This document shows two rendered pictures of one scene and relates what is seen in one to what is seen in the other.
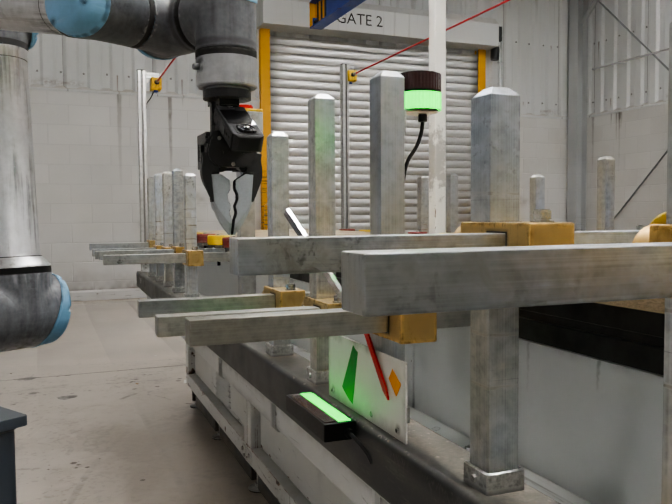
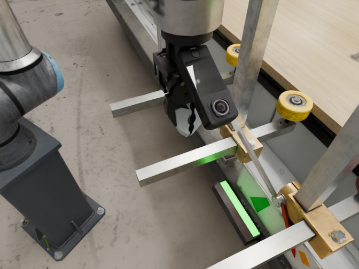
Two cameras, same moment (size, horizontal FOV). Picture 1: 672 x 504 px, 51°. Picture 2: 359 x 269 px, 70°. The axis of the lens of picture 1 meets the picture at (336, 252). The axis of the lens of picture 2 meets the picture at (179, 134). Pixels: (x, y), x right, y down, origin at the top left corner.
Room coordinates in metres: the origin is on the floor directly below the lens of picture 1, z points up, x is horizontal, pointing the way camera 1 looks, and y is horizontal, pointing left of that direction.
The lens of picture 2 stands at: (0.73, 0.18, 1.32)
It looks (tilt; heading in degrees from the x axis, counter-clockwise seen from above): 49 degrees down; 358
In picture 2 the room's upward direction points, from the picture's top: straight up
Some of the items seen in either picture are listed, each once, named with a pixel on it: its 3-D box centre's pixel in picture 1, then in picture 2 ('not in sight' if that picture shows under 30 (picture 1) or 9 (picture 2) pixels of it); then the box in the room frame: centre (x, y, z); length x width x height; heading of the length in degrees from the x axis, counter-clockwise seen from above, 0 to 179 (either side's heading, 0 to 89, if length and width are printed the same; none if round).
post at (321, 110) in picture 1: (322, 240); (241, 96); (1.18, 0.02, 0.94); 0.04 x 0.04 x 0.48; 21
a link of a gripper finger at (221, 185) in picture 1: (217, 203); (176, 115); (1.06, 0.18, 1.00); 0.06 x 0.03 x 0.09; 23
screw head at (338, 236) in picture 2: not in sight; (338, 236); (0.88, -0.10, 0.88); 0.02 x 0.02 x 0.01
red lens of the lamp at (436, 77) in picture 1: (418, 83); not in sight; (0.97, -0.11, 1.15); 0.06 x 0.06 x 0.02
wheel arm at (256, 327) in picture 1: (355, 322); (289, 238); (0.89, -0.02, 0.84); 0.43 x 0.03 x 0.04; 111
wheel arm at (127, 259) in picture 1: (174, 258); not in sight; (2.29, 0.52, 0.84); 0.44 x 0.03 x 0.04; 111
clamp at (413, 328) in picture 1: (396, 315); (311, 215); (0.93, -0.08, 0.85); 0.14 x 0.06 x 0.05; 21
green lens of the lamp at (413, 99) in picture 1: (418, 102); not in sight; (0.97, -0.11, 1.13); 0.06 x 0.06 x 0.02
